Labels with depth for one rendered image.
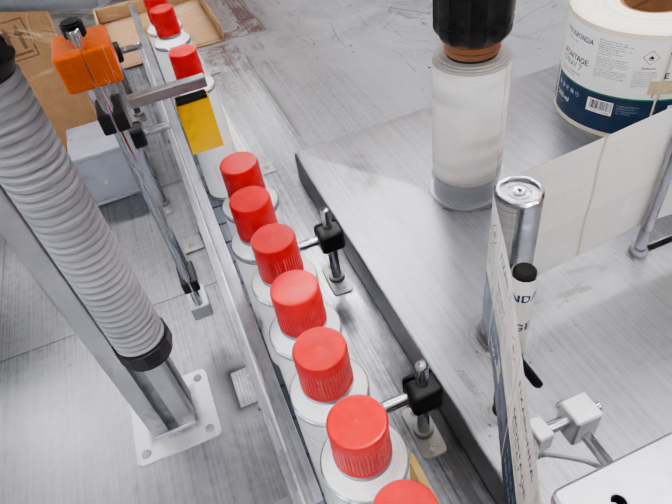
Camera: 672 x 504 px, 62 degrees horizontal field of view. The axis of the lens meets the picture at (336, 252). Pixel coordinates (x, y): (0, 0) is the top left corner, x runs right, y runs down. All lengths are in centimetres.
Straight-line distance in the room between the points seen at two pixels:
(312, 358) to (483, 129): 39
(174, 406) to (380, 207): 34
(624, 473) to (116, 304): 25
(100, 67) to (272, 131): 57
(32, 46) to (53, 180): 74
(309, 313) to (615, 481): 20
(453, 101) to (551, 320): 25
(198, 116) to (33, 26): 51
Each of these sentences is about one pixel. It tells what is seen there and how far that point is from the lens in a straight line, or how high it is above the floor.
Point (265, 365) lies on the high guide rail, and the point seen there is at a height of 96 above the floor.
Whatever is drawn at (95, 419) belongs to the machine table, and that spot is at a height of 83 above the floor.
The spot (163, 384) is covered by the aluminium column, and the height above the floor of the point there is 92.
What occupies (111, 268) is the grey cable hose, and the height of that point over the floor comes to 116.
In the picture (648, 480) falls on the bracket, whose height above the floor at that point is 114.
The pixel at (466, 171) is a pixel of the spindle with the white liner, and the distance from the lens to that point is 68.
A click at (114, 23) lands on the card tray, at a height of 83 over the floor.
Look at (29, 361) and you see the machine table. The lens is 78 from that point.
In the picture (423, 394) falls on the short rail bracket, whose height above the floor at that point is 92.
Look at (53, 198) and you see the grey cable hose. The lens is 28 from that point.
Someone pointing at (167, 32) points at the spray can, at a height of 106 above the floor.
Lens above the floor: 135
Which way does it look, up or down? 45 degrees down
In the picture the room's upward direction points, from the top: 10 degrees counter-clockwise
